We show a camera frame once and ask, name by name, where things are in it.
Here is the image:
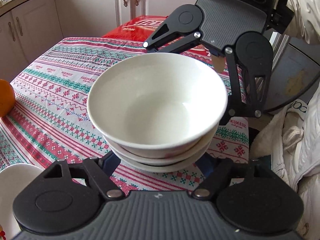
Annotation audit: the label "white kitchen cabinets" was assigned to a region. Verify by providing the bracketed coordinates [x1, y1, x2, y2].
[1, 0, 196, 81]

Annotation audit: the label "patterned tablecloth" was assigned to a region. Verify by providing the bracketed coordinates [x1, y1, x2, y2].
[1, 37, 249, 193]

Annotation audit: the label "white fruit plate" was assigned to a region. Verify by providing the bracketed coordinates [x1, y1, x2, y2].
[0, 163, 44, 239]

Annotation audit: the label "red gift box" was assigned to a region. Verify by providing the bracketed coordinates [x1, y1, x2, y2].
[103, 16, 228, 74]

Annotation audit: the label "orange without leaf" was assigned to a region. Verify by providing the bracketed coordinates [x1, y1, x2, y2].
[0, 79, 16, 118]

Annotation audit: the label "white floral bowl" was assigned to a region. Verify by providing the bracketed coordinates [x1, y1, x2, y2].
[87, 53, 228, 153]
[104, 124, 219, 166]

